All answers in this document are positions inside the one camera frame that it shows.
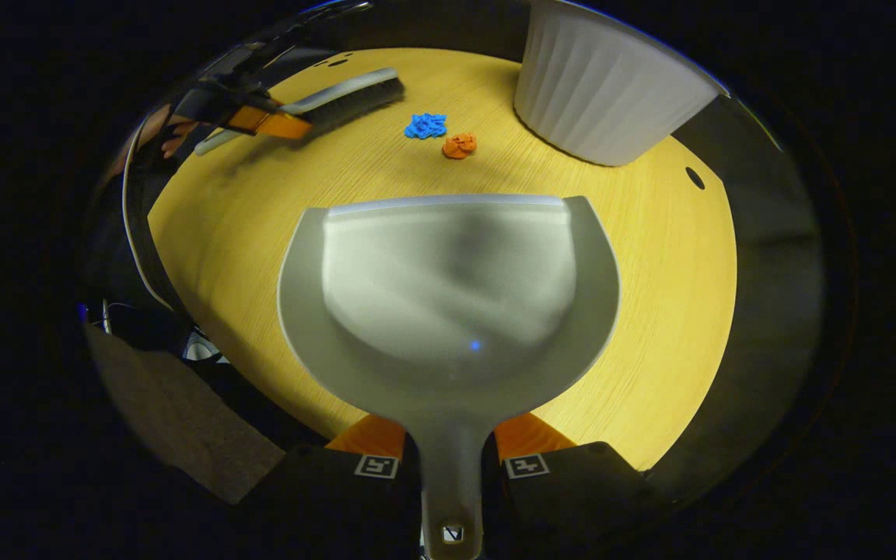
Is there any grey plastic dustpan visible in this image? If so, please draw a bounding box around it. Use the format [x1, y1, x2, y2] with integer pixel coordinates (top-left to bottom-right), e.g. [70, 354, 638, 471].
[277, 193, 621, 560]

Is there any white ribbed garbage bin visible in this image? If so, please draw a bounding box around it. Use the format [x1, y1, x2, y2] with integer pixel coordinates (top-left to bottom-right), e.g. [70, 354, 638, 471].
[513, 0, 730, 167]

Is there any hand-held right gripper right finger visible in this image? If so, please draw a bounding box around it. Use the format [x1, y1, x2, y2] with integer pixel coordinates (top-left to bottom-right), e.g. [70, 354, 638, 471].
[482, 411, 668, 560]

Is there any blue paper trash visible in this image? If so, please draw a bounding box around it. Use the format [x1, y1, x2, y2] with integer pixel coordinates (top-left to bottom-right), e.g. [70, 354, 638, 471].
[404, 113, 448, 140]

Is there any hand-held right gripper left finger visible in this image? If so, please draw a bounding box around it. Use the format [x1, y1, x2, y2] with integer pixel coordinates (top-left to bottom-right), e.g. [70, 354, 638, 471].
[250, 413, 422, 560]

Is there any small grey broom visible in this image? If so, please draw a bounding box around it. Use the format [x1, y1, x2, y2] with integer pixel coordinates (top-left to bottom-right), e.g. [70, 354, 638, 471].
[194, 68, 405, 157]

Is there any orange paper trash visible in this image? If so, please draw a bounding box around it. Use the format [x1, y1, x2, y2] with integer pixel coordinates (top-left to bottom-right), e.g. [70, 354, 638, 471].
[441, 132, 478, 160]

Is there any white cable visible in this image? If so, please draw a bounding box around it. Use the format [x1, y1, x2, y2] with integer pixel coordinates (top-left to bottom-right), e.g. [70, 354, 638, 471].
[121, 124, 178, 313]

